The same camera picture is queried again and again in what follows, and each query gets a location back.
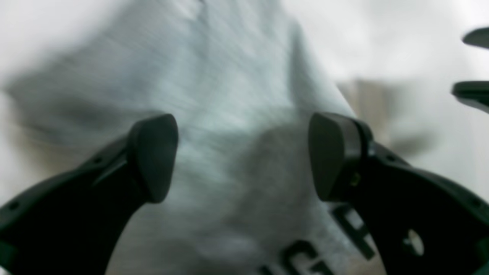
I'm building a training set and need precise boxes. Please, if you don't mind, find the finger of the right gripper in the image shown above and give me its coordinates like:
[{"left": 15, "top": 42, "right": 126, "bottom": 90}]
[
  {"left": 462, "top": 27, "right": 489, "bottom": 49},
  {"left": 451, "top": 81, "right": 489, "bottom": 113}
]

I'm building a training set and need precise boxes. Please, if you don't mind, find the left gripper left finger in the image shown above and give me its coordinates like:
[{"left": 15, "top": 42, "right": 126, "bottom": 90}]
[{"left": 1, "top": 114, "right": 178, "bottom": 275}]

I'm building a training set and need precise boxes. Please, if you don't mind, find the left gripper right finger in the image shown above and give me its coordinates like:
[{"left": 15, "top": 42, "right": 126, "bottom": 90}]
[{"left": 308, "top": 113, "right": 489, "bottom": 275}]

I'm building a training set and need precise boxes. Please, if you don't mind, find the grey T-shirt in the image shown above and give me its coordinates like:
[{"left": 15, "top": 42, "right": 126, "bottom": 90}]
[{"left": 1, "top": 0, "right": 385, "bottom": 275}]

